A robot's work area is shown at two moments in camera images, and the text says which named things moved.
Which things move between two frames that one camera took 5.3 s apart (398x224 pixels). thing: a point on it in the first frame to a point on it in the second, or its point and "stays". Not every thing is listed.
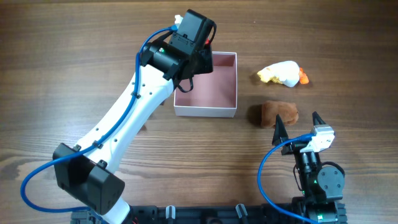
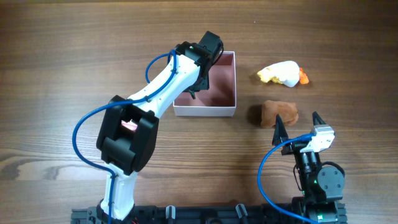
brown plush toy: x=287 y=112 stays
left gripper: x=204 y=65 to x=204 y=86
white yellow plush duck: x=286 y=73 stays
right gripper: x=296 y=148 stays
